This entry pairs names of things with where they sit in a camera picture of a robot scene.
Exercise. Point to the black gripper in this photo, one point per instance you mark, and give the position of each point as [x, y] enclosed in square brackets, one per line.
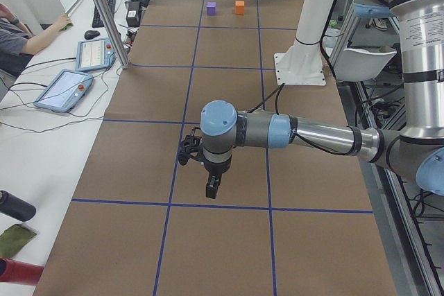
[216, 169]

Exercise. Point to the person's forearm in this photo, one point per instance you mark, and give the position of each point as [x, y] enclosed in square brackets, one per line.
[39, 42]

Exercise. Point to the purple block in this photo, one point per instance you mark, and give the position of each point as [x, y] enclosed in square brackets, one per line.
[211, 8]

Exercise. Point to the orange block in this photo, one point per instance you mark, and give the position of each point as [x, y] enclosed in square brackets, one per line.
[239, 7]

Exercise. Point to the person's hand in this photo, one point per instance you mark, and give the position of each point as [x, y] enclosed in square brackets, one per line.
[62, 23]

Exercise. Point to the brown paper table mat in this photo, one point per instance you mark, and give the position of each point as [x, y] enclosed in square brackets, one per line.
[292, 221]

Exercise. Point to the near teach pendant tablet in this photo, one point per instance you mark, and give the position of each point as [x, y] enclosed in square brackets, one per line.
[64, 91]

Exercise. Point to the teach pendant tablet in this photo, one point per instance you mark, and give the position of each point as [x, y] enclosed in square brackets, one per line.
[64, 91]
[94, 55]

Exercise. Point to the far teach pendant tablet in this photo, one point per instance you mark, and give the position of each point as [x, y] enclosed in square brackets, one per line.
[94, 55]

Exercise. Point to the white chair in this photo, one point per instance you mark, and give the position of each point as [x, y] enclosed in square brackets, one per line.
[354, 65]

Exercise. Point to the black power adapter box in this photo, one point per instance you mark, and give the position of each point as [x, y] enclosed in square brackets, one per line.
[134, 12]

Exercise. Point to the black computer mouse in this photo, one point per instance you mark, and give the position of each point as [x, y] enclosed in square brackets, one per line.
[91, 34]

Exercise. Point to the black bottle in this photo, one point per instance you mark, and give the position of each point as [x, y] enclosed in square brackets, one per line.
[16, 208]

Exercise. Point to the green cloth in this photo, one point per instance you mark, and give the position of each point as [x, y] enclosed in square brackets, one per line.
[14, 239]

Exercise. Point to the red bottle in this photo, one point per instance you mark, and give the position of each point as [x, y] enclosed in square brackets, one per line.
[18, 272]

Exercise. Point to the aluminium frame post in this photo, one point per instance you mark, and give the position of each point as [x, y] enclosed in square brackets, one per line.
[112, 31]

